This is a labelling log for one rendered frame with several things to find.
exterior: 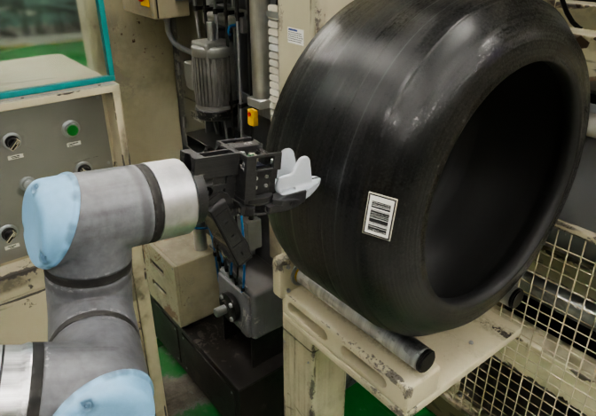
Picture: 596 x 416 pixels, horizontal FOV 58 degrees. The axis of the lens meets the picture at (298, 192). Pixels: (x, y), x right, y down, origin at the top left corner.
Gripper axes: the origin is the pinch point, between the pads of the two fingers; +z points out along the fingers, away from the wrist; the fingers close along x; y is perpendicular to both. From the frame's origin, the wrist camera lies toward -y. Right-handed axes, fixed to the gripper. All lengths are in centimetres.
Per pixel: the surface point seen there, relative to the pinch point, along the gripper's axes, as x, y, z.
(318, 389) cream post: 25, -73, 34
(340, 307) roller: 8.2, -31.7, 18.6
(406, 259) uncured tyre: -12.4, -8.1, 8.2
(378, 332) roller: -1.8, -31.3, 18.7
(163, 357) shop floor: 112, -121, 32
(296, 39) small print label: 31.3, 15.7, 20.5
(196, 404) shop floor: 82, -121, 31
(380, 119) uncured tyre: -7.0, 11.1, 4.5
